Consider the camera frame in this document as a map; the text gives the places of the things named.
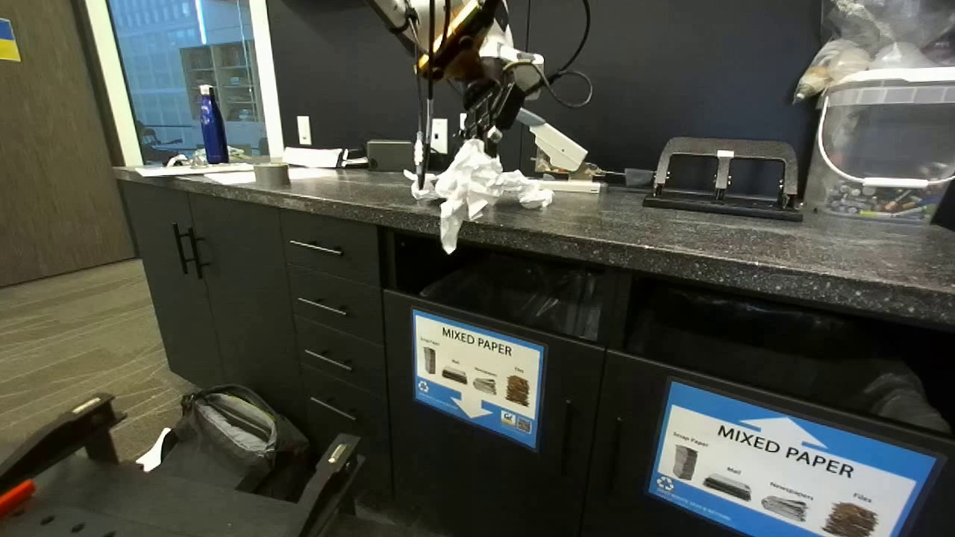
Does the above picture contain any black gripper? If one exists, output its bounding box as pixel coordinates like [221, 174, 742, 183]
[458, 58, 545, 156]

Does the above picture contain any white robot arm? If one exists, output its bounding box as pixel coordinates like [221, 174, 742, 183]
[370, 0, 545, 156]

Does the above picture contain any black recycle bin bag left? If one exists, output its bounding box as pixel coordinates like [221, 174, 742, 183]
[420, 261, 620, 344]

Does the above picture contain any black recycle bin bag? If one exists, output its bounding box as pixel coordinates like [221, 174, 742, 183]
[420, 261, 620, 344]
[625, 287, 951, 437]

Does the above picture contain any black recycle bin bag right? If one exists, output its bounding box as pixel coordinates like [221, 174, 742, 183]
[625, 287, 951, 437]

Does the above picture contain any grey white stapler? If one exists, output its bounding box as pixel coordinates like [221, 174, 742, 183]
[515, 108, 602, 179]

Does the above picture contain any black power adapter box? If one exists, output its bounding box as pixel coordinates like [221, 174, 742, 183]
[367, 140, 414, 170]

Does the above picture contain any left mixed paper sign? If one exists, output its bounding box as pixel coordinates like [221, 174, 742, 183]
[412, 308, 545, 452]

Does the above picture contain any mixed paper sign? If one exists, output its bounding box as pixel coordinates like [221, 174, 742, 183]
[412, 308, 545, 452]
[648, 381, 937, 537]

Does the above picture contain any black cabinet with drawers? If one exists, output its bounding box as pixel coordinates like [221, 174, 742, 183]
[118, 177, 955, 537]

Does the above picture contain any blue water bottle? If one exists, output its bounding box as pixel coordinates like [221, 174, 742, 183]
[196, 83, 230, 165]

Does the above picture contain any black three-hole punch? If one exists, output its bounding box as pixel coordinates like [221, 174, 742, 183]
[643, 137, 802, 222]

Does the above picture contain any plastic bag on container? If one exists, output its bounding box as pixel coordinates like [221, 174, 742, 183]
[791, 0, 955, 103]

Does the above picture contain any clear plastic storage container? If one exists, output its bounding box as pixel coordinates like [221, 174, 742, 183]
[806, 68, 955, 225]

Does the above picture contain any black grey backpack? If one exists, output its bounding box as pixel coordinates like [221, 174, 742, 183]
[157, 384, 311, 501]

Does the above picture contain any right mixed paper sign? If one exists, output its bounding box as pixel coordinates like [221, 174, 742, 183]
[648, 381, 937, 537]

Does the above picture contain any white small wall plate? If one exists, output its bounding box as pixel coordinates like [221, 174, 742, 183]
[429, 116, 448, 156]

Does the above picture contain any white light switch plate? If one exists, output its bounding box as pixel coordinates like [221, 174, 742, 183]
[296, 116, 314, 146]

